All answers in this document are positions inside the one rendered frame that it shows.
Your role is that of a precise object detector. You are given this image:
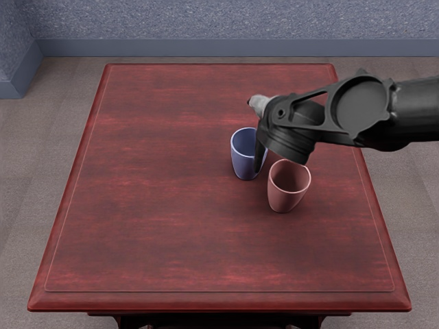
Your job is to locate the pink cup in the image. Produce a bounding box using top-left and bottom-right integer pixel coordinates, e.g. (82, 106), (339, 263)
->
(267, 158), (312, 214)

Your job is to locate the blue cup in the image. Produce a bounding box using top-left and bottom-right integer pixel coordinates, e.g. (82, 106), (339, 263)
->
(230, 127), (269, 181)

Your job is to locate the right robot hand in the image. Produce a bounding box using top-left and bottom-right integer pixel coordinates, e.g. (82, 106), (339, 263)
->
(247, 94), (274, 173)

